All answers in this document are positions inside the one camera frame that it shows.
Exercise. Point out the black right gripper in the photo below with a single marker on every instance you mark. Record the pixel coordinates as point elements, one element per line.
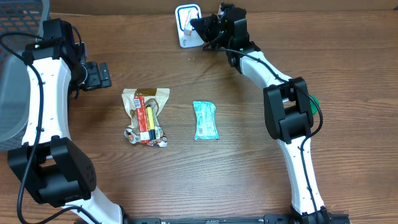
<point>212,26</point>

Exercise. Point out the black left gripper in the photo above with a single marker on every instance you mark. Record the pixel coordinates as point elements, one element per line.
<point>103,75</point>

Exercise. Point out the beige brown snack bag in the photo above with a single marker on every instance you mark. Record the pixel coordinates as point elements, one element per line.
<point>156,98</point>

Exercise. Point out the teal tissue packet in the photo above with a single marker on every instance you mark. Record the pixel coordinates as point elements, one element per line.
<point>206,125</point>

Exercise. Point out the green lid jar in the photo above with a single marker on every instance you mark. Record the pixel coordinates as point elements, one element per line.
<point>314,103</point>

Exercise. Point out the orange Kleenex tissue pack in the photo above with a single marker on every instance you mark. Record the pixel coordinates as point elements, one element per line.
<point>192,13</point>

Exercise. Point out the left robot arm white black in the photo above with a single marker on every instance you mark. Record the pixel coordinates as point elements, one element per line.
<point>50,167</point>

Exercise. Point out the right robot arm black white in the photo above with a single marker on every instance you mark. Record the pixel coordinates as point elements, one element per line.
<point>287,104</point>

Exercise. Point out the white barcode scanner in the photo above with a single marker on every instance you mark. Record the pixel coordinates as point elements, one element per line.
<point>180,15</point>

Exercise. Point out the grey plastic mesh basket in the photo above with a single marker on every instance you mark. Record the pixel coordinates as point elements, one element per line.
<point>17,16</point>

